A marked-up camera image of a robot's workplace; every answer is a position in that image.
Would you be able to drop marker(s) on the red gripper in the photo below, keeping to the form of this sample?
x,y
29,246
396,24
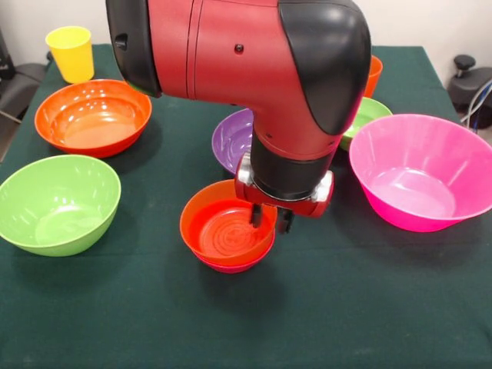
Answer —
x,y
303,209

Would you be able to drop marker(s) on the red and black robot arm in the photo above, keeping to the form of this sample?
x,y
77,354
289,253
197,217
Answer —
x,y
238,57

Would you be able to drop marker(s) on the large pink plastic bowl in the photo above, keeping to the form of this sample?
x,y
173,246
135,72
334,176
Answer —
x,y
415,173

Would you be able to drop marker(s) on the large orange plastic bowl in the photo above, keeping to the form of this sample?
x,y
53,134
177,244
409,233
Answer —
x,y
92,119

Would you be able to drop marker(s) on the small green plastic bowl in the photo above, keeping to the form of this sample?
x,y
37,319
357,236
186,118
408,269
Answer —
x,y
369,115

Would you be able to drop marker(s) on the small orange plastic bowl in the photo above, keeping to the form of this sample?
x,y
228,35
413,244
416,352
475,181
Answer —
x,y
215,230

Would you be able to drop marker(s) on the grey office chair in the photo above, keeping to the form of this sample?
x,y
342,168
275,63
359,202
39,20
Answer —
x,y
23,82

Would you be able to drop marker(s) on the small red plastic bowl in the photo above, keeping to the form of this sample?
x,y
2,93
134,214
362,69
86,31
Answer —
x,y
234,268

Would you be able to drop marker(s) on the large green plastic bowl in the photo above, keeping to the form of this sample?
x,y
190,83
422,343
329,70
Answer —
x,y
57,203

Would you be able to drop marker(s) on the orange plastic cup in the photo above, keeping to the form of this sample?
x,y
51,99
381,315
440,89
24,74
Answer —
x,y
373,77

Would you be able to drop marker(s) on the dark green tablecloth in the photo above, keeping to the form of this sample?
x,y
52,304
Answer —
x,y
246,307

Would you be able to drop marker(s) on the yellow plastic cup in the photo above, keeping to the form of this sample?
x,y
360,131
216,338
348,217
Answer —
x,y
71,57

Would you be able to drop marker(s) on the purple plastic bowl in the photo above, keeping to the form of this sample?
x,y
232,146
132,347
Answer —
x,y
230,142

